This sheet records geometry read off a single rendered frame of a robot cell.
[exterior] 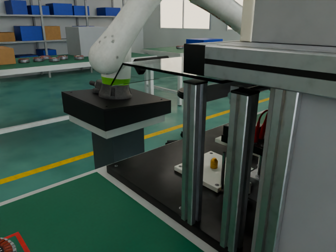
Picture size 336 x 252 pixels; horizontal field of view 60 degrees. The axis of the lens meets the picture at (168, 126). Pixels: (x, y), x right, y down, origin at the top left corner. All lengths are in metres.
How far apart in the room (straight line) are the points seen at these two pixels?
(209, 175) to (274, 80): 0.42
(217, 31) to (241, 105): 6.40
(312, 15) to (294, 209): 0.27
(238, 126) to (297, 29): 0.17
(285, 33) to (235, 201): 0.27
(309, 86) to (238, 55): 0.10
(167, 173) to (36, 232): 0.33
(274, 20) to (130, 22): 0.67
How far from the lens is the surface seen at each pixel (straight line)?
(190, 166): 0.54
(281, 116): 0.39
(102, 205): 0.71
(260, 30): 0.52
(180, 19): 7.62
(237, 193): 0.49
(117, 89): 1.29
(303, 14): 0.49
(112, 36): 1.10
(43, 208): 0.74
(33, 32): 6.82
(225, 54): 0.42
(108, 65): 1.11
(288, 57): 0.37
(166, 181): 0.74
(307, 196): 0.42
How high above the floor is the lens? 1.15
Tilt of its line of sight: 20 degrees down
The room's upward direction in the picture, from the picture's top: straight up
